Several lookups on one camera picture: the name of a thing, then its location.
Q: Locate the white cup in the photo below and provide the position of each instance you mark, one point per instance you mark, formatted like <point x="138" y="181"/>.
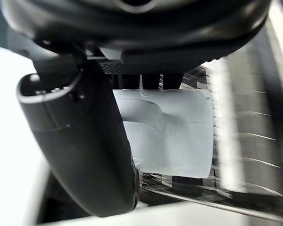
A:
<point x="179" y="141"/>

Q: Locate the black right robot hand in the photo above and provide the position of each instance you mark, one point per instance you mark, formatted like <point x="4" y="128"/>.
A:
<point x="75" y="141"/>

